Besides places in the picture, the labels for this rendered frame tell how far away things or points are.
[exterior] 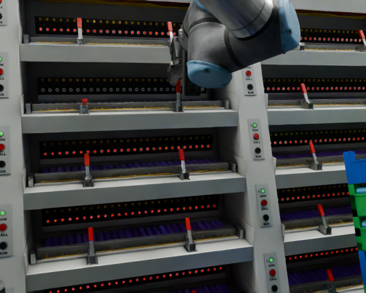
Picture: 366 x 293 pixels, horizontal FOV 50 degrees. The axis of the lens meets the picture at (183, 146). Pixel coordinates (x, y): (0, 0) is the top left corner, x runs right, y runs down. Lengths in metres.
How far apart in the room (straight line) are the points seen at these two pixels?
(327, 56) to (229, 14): 0.79
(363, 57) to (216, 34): 0.81
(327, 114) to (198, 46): 0.65
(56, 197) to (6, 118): 0.24
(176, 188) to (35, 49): 0.53
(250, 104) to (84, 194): 0.55
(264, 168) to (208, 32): 0.51
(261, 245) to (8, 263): 0.67
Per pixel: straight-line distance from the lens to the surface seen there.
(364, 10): 1.60
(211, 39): 0.79
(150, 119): 1.11
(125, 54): 1.16
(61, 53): 1.14
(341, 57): 1.45
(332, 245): 1.31
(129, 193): 1.07
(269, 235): 1.18
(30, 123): 1.09
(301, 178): 1.25
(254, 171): 1.17
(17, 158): 1.07
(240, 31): 0.70
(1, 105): 1.10
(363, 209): 1.03
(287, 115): 1.27
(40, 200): 1.06
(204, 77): 0.80
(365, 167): 1.01
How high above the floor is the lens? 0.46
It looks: 9 degrees up
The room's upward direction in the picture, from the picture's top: 5 degrees counter-clockwise
